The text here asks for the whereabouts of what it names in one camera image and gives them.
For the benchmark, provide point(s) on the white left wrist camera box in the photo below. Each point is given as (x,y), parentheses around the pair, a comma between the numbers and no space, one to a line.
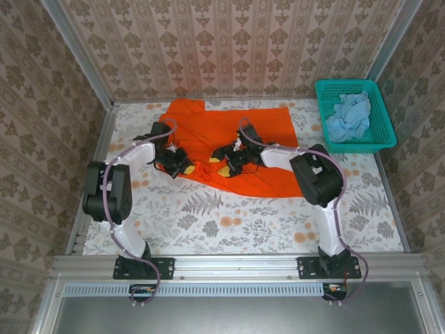
(170,148)

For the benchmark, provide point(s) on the aluminium frame post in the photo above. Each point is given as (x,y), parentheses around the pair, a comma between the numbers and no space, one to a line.
(80,55)
(400,31)

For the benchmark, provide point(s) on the aluminium mounting rail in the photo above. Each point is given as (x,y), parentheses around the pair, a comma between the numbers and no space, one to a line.
(236,266)

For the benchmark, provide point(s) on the light blue t-shirt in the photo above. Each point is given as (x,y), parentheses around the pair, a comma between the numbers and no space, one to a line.
(349,118)

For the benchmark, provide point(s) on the floral patterned table cover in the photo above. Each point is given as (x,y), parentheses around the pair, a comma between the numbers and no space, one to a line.
(243,222)

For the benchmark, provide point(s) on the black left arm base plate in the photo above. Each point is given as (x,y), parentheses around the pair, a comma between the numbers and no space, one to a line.
(167,268)

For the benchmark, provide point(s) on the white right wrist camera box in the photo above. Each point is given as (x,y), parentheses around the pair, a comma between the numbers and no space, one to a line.
(237,144)

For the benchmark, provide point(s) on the teal plastic basket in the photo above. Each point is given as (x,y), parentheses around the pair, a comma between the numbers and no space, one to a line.
(358,148)

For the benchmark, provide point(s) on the aluminium side rail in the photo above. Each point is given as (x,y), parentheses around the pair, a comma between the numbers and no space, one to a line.
(394,208)
(105,132)

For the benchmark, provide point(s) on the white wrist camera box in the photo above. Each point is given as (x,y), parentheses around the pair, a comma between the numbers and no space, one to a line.
(237,144)
(170,148)

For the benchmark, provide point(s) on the orange t-shirt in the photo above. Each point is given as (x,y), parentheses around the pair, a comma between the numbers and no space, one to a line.
(250,118)

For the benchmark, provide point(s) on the grey metal panel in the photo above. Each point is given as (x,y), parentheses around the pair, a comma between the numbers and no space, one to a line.
(226,316)

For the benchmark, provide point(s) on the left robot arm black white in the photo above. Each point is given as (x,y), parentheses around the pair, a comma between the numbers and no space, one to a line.
(111,195)

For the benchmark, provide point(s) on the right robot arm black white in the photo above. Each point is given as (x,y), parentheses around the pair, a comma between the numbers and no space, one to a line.
(320,184)

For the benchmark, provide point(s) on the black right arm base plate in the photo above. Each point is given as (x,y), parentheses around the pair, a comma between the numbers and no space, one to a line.
(304,268)

